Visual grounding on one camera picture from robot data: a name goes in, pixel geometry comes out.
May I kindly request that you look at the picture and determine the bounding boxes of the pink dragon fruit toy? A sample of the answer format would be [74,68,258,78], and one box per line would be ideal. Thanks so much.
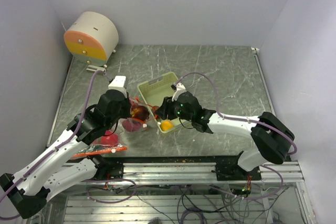
[97,131,119,146]

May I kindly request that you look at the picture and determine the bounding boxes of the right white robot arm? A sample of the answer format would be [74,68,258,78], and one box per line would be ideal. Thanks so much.
[155,91,295,180]

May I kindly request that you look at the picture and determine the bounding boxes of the purple sweet potato toy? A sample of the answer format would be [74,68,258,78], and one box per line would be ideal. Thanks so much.
[122,119,142,132]

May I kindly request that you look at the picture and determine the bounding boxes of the pale green plastic basket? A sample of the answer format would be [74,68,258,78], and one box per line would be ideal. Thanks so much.
[138,71,191,134]

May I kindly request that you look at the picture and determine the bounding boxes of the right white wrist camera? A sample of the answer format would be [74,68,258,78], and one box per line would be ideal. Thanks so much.
[171,82,186,101]

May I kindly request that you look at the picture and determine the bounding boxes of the orange fruit toy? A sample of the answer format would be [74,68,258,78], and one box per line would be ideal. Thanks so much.
[160,120,174,132]

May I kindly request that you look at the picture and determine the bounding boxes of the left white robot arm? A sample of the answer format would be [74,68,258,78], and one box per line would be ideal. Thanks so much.
[1,88,131,219]

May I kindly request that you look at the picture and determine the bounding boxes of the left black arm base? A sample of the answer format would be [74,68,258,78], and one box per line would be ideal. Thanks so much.
[88,155,123,181]

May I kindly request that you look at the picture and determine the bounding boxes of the small white grey block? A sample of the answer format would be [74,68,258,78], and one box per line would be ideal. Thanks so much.
[86,65,106,74]

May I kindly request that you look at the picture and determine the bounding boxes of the clear orange zip bag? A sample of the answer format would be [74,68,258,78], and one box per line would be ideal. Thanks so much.
[71,139,128,159]

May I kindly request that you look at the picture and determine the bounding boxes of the dark red apple toy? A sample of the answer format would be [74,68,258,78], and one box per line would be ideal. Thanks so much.
[131,105,150,121]

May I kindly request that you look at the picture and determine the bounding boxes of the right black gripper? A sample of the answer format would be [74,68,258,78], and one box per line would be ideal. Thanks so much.
[155,94,193,122]

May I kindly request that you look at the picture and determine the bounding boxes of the round cream drawer cabinet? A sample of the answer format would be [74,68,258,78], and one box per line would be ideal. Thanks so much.
[64,11,119,67]

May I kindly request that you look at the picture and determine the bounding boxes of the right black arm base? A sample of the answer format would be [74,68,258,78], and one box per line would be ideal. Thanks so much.
[211,155,261,181]

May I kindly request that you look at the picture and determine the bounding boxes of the loose cables under table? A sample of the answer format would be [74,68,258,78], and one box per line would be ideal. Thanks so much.
[86,166,292,224]

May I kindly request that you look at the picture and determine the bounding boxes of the aluminium frame rail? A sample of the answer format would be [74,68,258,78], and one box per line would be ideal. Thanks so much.
[31,155,316,224]

